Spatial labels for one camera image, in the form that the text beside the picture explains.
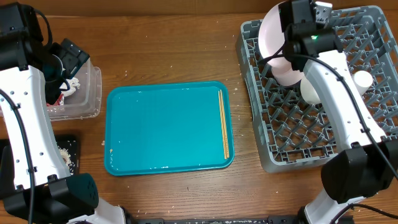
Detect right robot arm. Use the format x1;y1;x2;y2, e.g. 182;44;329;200
278;1;397;223

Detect white round bowl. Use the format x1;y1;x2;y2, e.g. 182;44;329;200
300;77;321;105

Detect black waste tray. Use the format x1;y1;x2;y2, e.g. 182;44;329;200
1;134;80;200

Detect clear plastic bin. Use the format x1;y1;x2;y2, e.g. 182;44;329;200
0;55;103;121

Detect grey dishwasher rack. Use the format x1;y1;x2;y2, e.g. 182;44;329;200
236;6;397;173

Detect rice and food scraps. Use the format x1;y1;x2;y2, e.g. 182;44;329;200
57;140;80;175

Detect white tissue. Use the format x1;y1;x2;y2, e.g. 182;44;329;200
60;77;80;97

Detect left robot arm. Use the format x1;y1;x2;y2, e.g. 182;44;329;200
1;2;134;223

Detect teal plastic tray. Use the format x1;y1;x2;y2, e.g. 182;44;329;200
104;81;235;176

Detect wooden chopstick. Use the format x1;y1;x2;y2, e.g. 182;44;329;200
218;90;228;159
221;91;229;159

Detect large pink plate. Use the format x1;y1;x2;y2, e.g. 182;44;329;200
257;4;304;86

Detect red snack wrapper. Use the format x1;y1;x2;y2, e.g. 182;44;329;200
47;93;65;106

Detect white paper cup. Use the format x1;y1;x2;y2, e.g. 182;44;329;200
352;70;373;95

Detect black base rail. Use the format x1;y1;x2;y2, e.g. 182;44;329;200
133;215;299;224

